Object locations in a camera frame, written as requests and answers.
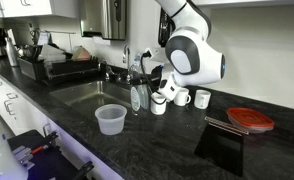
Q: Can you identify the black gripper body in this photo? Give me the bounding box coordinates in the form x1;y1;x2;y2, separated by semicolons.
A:
148;64;167;93

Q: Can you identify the clear plastic bottle white label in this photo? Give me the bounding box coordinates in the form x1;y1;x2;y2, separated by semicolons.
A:
129;54;151;116

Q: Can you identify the stainless steel sink basin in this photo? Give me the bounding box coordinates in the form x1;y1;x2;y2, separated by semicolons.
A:
48;79;135;122

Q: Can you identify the white ceramic mug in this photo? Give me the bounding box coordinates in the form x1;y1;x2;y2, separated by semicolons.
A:
173;87;192;108
193;89;212;110
149;92;168;116

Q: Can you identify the tall chrome gooseneck faucet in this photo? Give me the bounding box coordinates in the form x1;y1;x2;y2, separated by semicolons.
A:
121;44;136;86

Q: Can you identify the small dark side tap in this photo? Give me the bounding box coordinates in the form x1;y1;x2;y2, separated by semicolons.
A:
98;59;116;82

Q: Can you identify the translucent plastic cup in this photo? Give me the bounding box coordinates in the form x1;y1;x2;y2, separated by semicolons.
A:
94;103;128;136

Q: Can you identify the steel paper towel dispenser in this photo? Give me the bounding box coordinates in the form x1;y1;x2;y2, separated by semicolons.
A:
78;0;128;41

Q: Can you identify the beige round bowl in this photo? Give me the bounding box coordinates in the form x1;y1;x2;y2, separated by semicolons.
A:
70;45;92;62

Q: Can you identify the thin metal bar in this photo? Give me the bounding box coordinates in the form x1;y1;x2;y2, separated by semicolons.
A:
204;115;250;136

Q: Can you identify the black dish rack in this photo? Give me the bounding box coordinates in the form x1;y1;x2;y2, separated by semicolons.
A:
16;54;100;86

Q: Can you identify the red lid food container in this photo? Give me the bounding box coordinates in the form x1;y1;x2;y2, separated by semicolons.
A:
225;107;276;135

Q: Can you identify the clear plastic storage box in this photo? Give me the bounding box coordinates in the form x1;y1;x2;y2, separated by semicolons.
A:
38;43;67;64

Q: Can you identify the white lower cabinet front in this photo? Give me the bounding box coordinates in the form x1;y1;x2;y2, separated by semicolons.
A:
0;68;123;180

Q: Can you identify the white cabinet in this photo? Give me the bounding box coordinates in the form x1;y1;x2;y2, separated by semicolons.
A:
0;0;79;20
0;68;123;180

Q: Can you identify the white upper cabinet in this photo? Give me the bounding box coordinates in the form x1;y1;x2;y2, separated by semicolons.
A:
0;0;79;20

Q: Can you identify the steel thermos flask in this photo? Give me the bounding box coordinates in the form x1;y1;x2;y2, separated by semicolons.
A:
4;28;20;68

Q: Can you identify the black power cord with plug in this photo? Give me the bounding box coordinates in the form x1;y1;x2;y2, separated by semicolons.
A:
139;48;169;107

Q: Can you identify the black wall soap dispenser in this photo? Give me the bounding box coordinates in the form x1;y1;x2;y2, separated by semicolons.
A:
157;7;175;48

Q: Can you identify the metal drawer handle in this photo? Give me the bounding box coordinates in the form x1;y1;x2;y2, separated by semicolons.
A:
3;99;19;116
42;122;54;138

